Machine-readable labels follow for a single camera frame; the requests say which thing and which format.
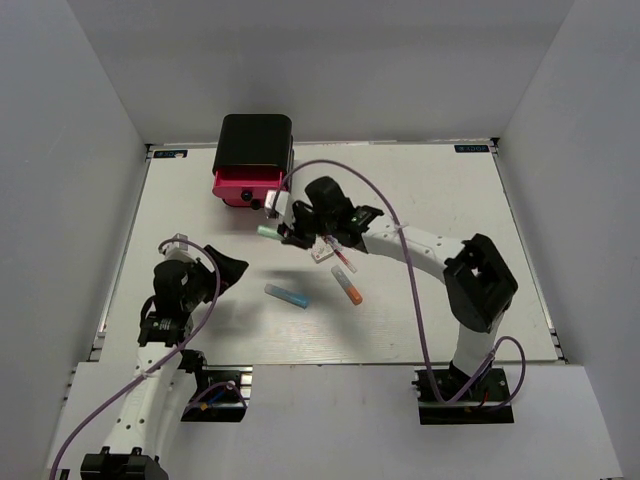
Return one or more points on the pink top drawer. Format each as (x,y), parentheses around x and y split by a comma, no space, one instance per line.
(246,182)

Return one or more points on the green highlighter marker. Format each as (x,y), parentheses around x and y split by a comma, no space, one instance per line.
(268,232)

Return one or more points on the pink drawer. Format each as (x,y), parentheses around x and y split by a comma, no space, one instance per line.
(246,182)
(254,204)

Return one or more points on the red pen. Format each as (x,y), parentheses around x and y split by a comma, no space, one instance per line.
(337,249)

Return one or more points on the left blue corner label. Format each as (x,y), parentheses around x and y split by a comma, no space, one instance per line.
(170,154)

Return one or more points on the pink bottom drawer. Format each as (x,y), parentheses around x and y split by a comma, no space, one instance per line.
(254,204)

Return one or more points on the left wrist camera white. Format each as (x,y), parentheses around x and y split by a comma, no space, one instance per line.
(177,249)

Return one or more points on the orange highlighter marker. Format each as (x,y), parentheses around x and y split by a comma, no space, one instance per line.
(348,287)

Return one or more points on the blue corner label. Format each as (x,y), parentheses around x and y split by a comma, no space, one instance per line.
(170,154)
(471,148)

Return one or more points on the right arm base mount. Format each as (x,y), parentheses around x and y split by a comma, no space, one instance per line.
(484,404)

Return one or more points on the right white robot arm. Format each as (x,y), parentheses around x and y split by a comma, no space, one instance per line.
(479,285)

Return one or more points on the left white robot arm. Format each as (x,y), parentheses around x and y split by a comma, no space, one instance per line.
(167,374)

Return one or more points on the white eraser block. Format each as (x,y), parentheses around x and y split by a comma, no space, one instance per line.
(321,251)

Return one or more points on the blue highlighter marker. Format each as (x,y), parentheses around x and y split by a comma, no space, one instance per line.
(285,295)

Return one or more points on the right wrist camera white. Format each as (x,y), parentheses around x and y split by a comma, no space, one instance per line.
(276,204)

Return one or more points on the right blue corner label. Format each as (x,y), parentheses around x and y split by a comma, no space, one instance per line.
(471,148)

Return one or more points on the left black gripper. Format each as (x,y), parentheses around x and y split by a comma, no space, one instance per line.
(231,269)

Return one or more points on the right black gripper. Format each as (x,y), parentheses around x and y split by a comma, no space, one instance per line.
(295,235)

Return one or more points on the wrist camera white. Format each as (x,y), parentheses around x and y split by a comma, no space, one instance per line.
(276,204)
(177,249)

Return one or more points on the black drawer cabinet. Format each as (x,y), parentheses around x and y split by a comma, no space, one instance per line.
(254,140)

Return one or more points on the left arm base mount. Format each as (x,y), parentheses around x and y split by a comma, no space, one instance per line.
(222,393)

